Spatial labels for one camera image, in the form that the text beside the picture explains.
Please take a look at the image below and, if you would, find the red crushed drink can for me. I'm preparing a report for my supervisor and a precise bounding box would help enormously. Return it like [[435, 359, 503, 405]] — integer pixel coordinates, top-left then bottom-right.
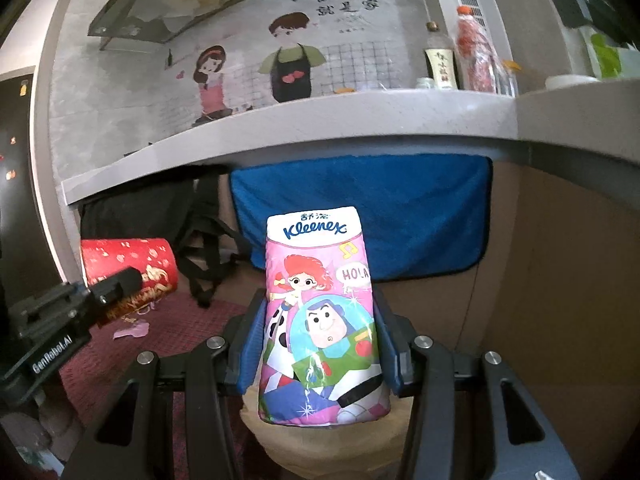
[[80, 238, 178, 326]]

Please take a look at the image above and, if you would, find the Kleenex tissue pack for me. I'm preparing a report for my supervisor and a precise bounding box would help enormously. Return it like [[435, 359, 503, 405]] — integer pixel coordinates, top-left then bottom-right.
[[258, 206, 390, 427]]

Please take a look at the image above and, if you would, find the trash bin with plastic bag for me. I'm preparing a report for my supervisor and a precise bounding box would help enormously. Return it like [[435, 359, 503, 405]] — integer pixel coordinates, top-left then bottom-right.
[[240, 387, 412, 479]]

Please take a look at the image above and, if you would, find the pink plastic scrap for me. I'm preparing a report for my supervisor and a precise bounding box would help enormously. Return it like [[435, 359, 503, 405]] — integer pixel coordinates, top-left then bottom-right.
[[113, 320, 150, 340]]

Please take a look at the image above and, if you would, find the dark entrance door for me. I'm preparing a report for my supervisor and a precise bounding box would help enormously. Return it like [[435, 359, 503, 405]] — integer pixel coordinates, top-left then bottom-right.
[[0, 74, 61, 306]]

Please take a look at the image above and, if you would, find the red plaid tablecloth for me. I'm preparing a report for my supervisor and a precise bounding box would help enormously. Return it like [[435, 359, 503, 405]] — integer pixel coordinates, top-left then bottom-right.
[[63, 305, 249, 479]]

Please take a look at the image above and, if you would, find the black hanging bag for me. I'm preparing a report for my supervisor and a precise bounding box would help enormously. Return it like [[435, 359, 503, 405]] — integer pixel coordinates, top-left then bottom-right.
[[78, 165, 252, 309]]

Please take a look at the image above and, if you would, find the blue hanging towel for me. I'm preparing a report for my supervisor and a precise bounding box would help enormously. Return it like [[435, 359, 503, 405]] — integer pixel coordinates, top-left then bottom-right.
[[230, 154, 494, 281]]

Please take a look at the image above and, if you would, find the dark sauce bottle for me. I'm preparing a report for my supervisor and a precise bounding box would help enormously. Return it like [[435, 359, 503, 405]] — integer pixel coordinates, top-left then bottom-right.
[[424, 21, 460, 90]]

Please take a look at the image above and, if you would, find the small glass jar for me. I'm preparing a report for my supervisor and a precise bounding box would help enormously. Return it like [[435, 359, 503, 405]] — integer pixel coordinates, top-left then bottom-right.
[[502, 60, 522, 98]]

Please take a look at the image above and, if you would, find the white bowl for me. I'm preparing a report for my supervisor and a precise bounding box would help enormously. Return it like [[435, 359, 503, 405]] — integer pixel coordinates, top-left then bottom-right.
[[544, 74, 599, 91]]

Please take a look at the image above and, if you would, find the red plastic bottle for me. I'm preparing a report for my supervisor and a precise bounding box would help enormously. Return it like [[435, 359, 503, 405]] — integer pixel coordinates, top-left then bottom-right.
[[457, 6, 498, 94]]

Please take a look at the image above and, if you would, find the green white package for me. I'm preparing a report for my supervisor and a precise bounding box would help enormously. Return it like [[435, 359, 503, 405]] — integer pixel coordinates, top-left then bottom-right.
[[579, 26, 640, 79]]

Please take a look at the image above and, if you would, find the cartoon couple wall sticker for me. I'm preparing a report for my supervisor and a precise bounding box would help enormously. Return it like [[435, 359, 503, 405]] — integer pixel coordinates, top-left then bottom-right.
[[158, 0, 424, 132]]

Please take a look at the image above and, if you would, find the black wall rack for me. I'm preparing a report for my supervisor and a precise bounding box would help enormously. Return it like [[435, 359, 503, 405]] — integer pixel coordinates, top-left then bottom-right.
[[552, 0, 634, 44]]

